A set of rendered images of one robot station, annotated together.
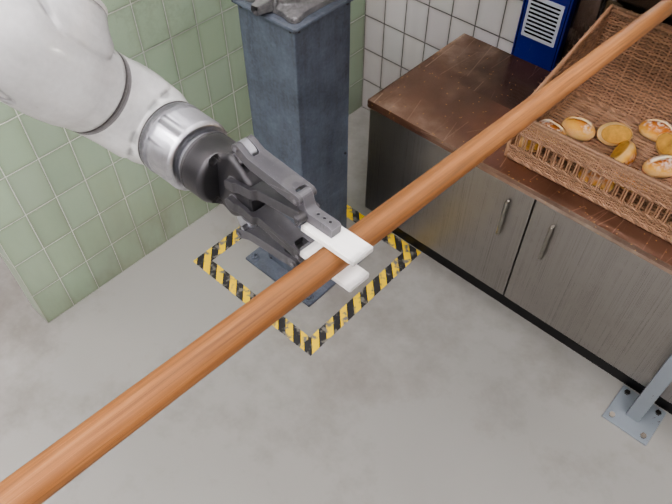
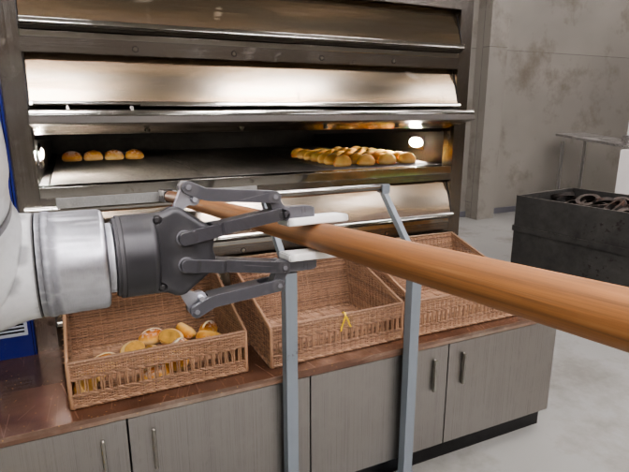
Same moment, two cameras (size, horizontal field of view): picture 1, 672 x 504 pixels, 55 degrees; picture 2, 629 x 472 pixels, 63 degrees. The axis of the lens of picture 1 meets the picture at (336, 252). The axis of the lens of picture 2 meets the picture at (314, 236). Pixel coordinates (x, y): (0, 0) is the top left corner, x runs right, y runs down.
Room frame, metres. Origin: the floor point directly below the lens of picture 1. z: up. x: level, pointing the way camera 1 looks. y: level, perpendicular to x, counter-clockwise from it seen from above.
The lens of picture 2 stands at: (0.21, 0.49, 1.44)
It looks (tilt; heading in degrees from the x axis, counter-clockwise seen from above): 14 degrees down; 292
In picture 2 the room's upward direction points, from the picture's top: straight up
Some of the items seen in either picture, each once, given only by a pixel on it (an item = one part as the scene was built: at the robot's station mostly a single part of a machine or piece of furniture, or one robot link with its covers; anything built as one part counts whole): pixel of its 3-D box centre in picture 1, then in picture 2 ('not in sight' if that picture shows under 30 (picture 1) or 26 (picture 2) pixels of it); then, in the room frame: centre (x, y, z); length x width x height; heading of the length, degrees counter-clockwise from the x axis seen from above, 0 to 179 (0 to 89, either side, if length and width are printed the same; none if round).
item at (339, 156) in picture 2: not in sight; (350, 154); (1.10, -2.17, 1.21); 0.61 x 0.48 x 0.06; 137
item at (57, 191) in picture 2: not in sight; (277, 178); (1.19, -1.46, 1.16); 1.80 x 0.06 x 0.04; 47
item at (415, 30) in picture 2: not in sight; (277, 16); (1.17, -1.45, 1.80); 1.79 x 0.11 x 0.19; 47
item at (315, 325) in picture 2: not in sight; (313, 297); (0.95, -1.29, 0.72); 0.56 x 0.49 x 0.28; 49
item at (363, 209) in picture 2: not in sight; (280, 212); (1.17, -1.45, 1.02); 1.79 x 0.11 x 0.19; 47
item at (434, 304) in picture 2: not in sight; (434, 277); (0.55, -1.72, 0.72); 0.56 x 0.49 x 0.28; 47
